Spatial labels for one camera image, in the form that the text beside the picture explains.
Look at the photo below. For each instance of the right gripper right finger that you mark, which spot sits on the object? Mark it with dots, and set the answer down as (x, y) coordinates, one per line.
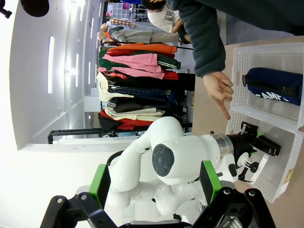
(237, 209)

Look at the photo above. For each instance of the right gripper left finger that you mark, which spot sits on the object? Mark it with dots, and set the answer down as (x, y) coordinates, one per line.
(71, 211)

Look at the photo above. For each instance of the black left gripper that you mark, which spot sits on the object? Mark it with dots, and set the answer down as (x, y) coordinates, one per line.
(241, 145)

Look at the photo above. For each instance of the black box-shaped item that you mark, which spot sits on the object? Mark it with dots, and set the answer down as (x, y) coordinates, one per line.
(268, 146)

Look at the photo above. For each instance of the navy zip pencil case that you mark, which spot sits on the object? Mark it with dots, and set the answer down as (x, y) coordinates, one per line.
(273, 78)

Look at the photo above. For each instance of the person's right forearm dark sleeve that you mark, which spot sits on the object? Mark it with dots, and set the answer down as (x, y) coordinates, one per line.
(204, 47)

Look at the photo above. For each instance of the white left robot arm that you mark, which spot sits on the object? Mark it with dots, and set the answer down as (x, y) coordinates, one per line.
(185, 147)

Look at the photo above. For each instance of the person's right hand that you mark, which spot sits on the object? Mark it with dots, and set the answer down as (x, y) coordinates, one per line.
(217, 88)

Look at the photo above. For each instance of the white perforated plastic basket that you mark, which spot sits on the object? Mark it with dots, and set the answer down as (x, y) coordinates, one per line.
(240, 71)
(280, 177)

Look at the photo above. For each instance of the black clothes rack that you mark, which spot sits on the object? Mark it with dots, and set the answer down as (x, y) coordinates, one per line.
(71, 133)

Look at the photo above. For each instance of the red garment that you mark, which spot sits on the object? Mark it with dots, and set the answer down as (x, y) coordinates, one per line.
(128, 123)

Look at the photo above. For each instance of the black garment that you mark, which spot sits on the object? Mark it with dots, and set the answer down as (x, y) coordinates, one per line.
(166, 83)

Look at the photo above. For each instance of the dark green garment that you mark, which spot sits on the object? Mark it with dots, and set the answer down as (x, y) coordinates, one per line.
(168, 62)

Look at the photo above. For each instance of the navy plaid garment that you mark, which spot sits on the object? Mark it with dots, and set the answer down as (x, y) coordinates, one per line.
(142, 92)

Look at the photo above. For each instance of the cream garment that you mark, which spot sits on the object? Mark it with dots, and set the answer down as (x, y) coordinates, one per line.
(107, 90)

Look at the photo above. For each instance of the person in dark fleece jacket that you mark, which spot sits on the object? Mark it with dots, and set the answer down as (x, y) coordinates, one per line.
(261, 14)

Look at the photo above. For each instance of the long strip light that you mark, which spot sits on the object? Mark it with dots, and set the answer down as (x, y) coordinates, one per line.
(50, 64)

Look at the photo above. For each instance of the pink garment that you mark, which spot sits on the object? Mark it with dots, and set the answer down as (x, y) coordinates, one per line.
(133, 61)

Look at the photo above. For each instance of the orange garment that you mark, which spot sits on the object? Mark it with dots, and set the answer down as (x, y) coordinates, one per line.
(142, 47)

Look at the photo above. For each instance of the person in white t-shirt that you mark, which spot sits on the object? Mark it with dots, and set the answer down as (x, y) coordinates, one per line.
(164, 19)

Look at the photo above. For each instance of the black rounded object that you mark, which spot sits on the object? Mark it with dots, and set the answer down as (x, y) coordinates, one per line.
(35, 7)

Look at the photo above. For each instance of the black knob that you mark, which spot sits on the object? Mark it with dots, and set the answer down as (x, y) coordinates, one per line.
(6, 10)

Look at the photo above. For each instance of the black bracket with silver lever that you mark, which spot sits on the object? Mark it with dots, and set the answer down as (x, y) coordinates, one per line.
(249, 128)

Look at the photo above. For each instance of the white wall outlet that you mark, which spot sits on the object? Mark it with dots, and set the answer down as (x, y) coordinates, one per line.
(94, 92)

